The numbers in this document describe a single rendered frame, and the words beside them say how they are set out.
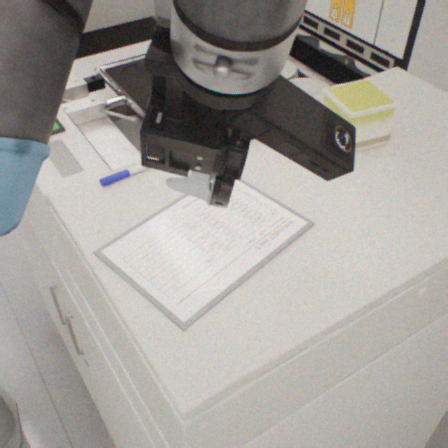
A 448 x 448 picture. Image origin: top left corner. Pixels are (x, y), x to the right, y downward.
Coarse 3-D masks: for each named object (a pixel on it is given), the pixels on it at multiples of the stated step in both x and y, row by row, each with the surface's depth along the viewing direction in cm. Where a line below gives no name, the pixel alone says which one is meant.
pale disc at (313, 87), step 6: (300, 78) 100; (306, 78) 100; (300, 84) 98; (306, 84) 98; (312, 84) 98; (318, 84) 98; (324, 84) 98; (306, 90) 97; (312, 90) 97; (318, 90) 97; (312, 96) 95
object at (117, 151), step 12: (96, 120) 93; (108, 120) 93; (84, 132) 90; (96, 132) 90; (108, 132) 90; (120, 132) 90; (96, 144) 88; (108, 144) 88; (120, 144) 88; (108, 156) 85; (120, 156) 85; (132, 156) 85
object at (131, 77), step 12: (144, 60) 105; (108, 72) 102; (120, 72) 102; (132, 72) 102; (144, 72) 102; (300, 72) 102; (312, 72) 102; (120, 84) 98; (132, 84) 99; (144, 84) 99; (336, 84) 98; (132, 96) 95; (144, 96) 95; (144, 108) 92
